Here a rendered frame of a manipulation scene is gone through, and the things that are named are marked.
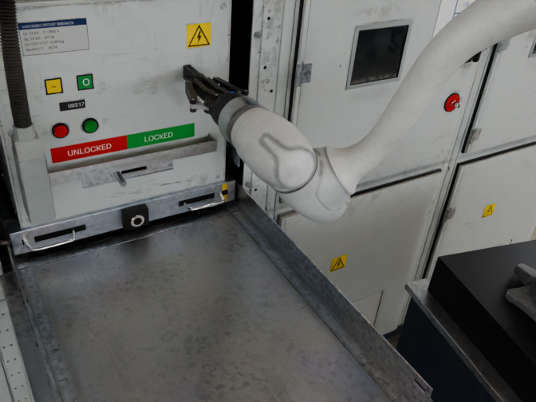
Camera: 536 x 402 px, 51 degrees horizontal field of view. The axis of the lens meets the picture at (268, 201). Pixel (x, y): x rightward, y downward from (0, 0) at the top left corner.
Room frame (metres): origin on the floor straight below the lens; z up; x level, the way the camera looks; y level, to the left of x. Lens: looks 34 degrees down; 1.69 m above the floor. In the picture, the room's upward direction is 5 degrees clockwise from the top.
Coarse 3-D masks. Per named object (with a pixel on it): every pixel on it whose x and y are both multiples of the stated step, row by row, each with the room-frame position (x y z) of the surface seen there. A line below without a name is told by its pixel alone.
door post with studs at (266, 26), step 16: (256, 0) 1.19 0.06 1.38; (272, 0) 1.21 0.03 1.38; (256, 16) 1.20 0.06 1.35; (272, 16) 1.21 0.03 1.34; (256, 32) 1.19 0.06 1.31; (272, 32) 1.22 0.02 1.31; (256, 48) 1.20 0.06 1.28; (272, 48) 1.22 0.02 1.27; (256, 64) 1.20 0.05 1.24; (272, 64) 1.22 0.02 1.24; (256, 80) 1.20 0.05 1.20; (272, 80) 1.22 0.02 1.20; (256, 96) 1.20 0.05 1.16; (272, 96) 1.22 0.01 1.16; (256, 176) 1.21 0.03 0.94; (256, 192) 1.21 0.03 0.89
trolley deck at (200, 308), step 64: (128, 256) 0.97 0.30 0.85; (192, 256) 0.99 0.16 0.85; (256, 256) 1.01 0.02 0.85; (64, 320) 0.76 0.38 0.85; (128, 320) 0.78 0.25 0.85; (192, 320) 0.79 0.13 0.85; (256, 320) 0.81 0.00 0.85; (320, 320) 0.82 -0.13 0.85; (128, 384) 0.62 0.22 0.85; (192, 384) 0.64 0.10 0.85; (256, 384) 0.65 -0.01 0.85; (320, 384) 0.66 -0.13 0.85
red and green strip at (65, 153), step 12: (144, 132) 1.09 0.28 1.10; (156, 132) 1.11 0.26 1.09; (168, 132) 1.12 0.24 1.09; (180, 132) 1.14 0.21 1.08; (192, 132) 1.15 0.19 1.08; (84, 144) 1.02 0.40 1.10; (96, 144) 1.03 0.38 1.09; (108, 144) 1.05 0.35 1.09; (120, 144) 1.06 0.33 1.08; (132, 144) 1.08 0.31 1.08; (144, 144) 1.09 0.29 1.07; (60, 156) 0.99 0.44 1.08; (72, 156) 1.00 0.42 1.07; (84, 156) 1.02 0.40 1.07
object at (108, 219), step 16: (176, 192) 1.13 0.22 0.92; (192, 192) 1.14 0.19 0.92; (208, 192) 1.16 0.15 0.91; (224, 192) 1.19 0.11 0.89; (112, 208) 1.04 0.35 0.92; (160, 208) 1.10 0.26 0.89; (176, 208) 1.12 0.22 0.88; (16, 224) 0.95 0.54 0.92; (48, 224) 0.96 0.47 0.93; (64, 224) 0.97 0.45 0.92; (80, 224) 0.99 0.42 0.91; (96, 224) 1.01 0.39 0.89; (112, 224) 1.03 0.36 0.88; (16, 240) 0.92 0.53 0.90; (48, 240) 0.95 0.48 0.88; (64, 240) 0.97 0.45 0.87
